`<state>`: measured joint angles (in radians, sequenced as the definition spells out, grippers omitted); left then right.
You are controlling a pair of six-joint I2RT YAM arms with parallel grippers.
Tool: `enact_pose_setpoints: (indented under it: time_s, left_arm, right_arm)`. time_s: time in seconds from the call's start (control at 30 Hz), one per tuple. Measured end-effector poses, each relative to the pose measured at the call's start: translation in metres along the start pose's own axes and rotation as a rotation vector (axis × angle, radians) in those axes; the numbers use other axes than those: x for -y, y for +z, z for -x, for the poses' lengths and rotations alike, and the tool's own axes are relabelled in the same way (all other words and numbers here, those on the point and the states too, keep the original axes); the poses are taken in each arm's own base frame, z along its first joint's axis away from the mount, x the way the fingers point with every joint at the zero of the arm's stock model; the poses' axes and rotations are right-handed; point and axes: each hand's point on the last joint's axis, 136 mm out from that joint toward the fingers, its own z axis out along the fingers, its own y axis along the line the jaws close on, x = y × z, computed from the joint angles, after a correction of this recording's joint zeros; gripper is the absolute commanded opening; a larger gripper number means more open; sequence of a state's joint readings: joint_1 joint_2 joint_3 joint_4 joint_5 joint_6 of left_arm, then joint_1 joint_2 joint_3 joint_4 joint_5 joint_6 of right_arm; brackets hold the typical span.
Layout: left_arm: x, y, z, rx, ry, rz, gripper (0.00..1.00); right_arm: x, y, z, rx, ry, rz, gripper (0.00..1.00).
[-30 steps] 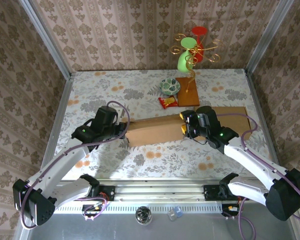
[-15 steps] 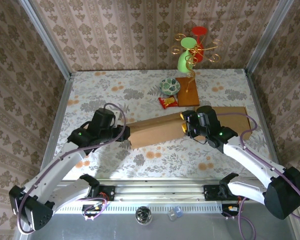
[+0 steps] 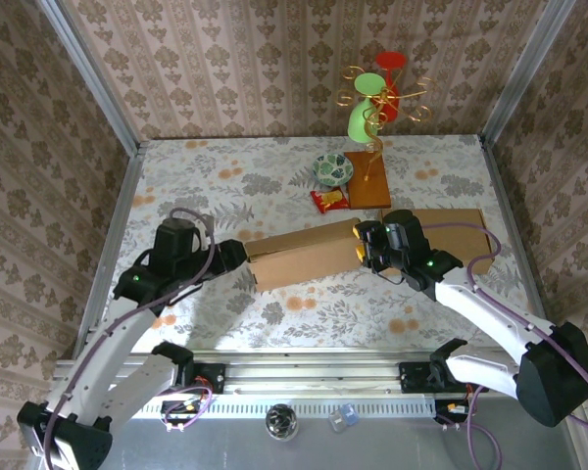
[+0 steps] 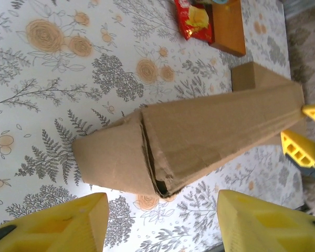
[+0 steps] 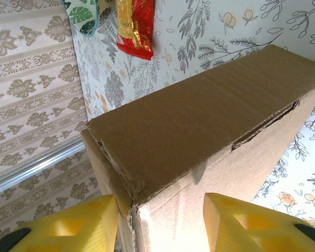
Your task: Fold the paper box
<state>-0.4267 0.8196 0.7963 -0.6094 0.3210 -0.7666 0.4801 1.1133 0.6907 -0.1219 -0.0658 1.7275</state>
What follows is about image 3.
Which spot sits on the brown cardboard mailer box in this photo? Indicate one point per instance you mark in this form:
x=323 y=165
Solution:
x=299 y=259
x=451 y=216

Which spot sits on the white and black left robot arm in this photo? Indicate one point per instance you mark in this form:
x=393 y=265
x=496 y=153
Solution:
x=108 y=343

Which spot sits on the small clear blue box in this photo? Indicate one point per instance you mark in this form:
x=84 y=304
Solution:
x=343 y=417

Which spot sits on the red snack packet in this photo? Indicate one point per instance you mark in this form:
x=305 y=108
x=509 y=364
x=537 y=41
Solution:
x=329 y=201

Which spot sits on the green leaf pattern bowl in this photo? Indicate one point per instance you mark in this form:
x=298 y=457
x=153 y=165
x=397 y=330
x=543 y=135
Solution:
x=333 y=169

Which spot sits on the floral tablecloth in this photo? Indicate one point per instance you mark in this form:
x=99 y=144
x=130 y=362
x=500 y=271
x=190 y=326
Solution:
x=323 y=333

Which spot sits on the green vase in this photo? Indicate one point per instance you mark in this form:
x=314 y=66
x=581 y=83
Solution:
x=357 y=122

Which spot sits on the shiny metal cup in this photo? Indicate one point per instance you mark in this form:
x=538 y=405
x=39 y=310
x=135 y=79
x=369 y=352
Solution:
x=281 y=422

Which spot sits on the red vase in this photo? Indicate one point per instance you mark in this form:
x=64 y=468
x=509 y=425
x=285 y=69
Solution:
x=391 y=60

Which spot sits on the aluminium table side rail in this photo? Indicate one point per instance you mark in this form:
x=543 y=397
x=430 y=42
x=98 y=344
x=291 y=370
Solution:
x=126 y=196
x=496 y=171

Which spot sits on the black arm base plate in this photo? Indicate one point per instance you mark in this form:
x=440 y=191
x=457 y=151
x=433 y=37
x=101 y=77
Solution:
x=411 y=377
x=210 y=377

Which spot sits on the aluminium mounting rail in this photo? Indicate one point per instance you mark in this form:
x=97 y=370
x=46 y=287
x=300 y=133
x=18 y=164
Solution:
x=313 y=372

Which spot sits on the aluminium frame post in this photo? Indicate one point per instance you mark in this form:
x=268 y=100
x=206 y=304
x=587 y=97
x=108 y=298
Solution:
x=529 y=63
x=85 y=63

